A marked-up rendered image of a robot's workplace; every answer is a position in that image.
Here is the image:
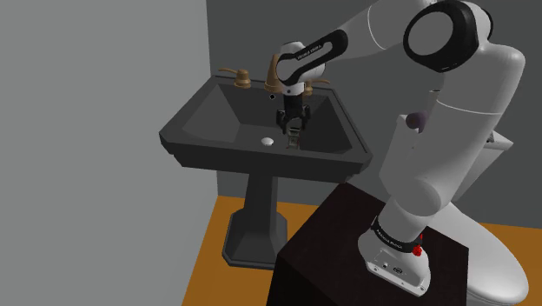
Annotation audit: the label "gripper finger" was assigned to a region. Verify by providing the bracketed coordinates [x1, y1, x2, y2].
[297, 105, 313, 130]
[275, 109, 291, 130]

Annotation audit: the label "small grey rectangular object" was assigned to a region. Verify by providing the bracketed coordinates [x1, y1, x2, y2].
[286, 127, 302, 150]

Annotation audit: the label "purple round object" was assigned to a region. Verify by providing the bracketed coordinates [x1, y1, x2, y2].
[405, 110, 430, 130]

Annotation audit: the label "dark robot stand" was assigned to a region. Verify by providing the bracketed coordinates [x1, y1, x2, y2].
[265, 182, 470, 306]

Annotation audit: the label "white toilet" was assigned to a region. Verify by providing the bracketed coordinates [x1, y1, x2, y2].
[427, 129, 531, 306]

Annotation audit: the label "dark pedestal sink, brass taps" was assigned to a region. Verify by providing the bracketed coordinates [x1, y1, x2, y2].
[158, 59, 374, 271]

